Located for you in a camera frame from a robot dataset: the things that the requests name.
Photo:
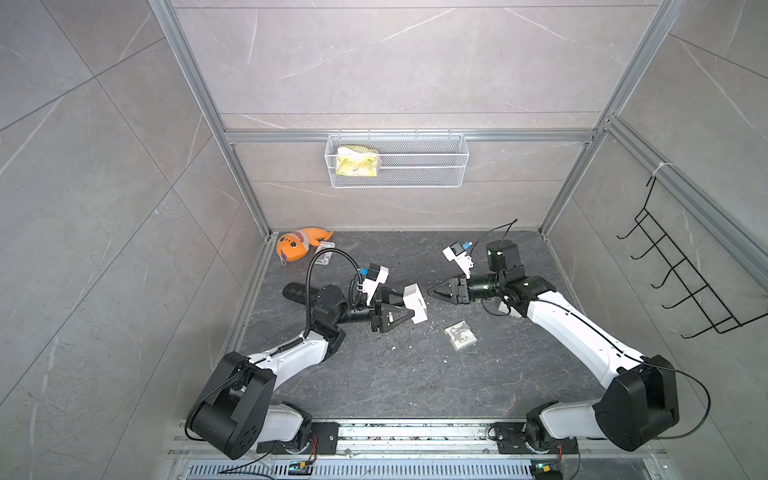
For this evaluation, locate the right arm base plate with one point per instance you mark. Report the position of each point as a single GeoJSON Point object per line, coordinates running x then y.
{"type": "Point", "coordinates": [517, 437]}

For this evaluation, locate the white gift box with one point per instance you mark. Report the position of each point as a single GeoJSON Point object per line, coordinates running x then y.
{"type": "Point", "coordinates": [413, 299]}
{"type": "Point", "coordinates": [460, 335]}

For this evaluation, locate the white wire mesh basket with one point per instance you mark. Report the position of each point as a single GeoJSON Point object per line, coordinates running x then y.
{"type": "Point", "coordinates": [412, 160]}

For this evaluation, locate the metal front rail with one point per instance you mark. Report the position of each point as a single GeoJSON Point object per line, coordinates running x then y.
{"type": "Point", "coordinates": [352, 438]}

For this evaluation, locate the small white rectangular tray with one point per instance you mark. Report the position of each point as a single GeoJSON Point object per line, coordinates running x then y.
{"type": "Point", "coordinates": [321, 257]}

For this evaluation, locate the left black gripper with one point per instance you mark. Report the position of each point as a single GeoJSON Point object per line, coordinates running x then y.
{"type": "Point", "coordinates": [377, 316]}

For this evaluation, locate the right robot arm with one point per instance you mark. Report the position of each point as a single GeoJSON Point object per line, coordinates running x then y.
{"type": "Point", "coordinates": [640, 399]}

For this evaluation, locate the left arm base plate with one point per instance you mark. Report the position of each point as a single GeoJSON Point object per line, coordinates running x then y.
{"type": "Point", "coordinates": [319, 438]}

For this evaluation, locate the yellow crumpled bag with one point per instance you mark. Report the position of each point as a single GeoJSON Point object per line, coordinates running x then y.
{"type": "Point", "coordinates": [357, 161]}

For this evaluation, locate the orange plush toy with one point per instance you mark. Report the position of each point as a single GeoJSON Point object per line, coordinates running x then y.
{"type": "Point", "coordinates": [295, 245]}

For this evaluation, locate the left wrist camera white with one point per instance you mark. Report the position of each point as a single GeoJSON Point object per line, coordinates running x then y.
{"type": "Point", "coordinates": [372, 277]}

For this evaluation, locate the white vent grille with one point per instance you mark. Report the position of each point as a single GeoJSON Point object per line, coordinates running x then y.
{"type": "Point", "coordinates": [435, 468]}

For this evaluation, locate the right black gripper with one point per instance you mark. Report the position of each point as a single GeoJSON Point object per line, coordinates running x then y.
{"type": "Point", "coordinates": [459, 283]}

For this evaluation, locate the black oval ridged object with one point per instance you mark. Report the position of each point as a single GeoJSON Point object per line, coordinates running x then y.
{"type": "Point", "coordinates": [300, 293]}

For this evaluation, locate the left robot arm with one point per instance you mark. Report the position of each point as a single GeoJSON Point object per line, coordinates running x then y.
{"type": "Point", "coordinates": [235, 411]}

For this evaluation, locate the black wall hook rack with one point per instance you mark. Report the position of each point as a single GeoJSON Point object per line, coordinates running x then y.
{"type": "Point", "coordinates": [717, 315]}

